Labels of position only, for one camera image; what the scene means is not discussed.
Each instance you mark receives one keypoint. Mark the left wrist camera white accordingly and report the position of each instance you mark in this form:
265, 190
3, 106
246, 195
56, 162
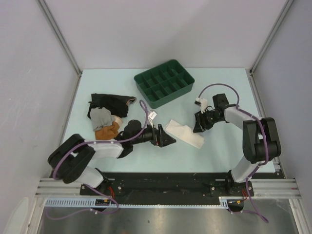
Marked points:
151, 115

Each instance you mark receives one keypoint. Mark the aluminium rail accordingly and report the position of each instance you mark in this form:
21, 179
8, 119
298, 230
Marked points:
275, 189
49, 187

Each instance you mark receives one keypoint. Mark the aluminium corner post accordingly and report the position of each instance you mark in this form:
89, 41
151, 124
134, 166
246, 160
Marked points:
272, 34
59, 35

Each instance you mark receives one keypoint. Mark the white underwear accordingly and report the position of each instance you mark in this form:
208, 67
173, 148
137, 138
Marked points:
185, 133

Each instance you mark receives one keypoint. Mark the orange brown underwear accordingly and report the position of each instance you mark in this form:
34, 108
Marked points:
109, 132

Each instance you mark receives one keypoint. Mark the green compartment tray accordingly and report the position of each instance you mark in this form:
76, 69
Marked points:
164, 83

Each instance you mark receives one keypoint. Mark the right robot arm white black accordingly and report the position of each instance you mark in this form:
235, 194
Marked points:
260, 139

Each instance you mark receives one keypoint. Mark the front aluminium rail right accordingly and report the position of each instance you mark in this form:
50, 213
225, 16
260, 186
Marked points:
275, 189

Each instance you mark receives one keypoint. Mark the left aluminium corner post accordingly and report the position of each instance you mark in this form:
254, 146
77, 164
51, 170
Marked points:
59, 35

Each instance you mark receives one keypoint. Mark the white cable duct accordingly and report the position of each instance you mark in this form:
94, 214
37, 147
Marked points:
213, 203

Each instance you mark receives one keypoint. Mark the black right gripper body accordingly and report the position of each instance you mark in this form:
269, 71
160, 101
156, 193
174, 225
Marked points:
208, 118

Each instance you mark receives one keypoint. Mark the front aluminium rail left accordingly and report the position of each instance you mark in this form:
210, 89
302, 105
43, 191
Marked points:
49, 187

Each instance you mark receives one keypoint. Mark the grey underwear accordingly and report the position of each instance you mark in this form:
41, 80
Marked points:
101, 117

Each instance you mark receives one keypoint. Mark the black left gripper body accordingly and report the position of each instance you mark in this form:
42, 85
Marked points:
157, 139

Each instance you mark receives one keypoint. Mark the right aluminium corner post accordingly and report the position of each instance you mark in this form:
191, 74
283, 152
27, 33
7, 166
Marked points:
272, 34

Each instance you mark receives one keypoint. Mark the black underwear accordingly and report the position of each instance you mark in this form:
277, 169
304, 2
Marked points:
116, 104

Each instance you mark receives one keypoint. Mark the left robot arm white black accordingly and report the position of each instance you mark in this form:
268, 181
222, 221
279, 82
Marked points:
70, 160

